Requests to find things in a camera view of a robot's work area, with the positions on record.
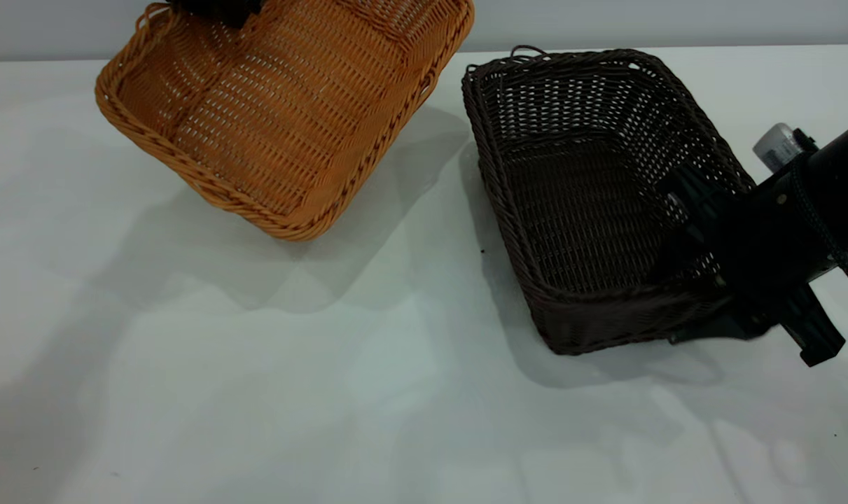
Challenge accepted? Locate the light brown wicker basket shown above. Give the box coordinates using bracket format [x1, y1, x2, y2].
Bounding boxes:
[95, 0, 476, 242]

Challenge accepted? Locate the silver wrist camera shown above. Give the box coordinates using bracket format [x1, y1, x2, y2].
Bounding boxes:
[753, 122, 820, 174]

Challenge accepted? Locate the dark brown wicker basket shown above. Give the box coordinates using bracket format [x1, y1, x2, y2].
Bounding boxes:
[461, 45, 757, 356]

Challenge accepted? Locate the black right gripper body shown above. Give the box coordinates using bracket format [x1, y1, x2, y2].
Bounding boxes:
[704, 161, 846, 368]

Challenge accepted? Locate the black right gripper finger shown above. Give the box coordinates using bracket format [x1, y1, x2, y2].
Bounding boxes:
[669, 308, 778, 345]
[658, 164, 725, 242]

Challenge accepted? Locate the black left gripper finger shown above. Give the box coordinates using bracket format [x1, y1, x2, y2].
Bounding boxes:
[167, 0, 264, 29]

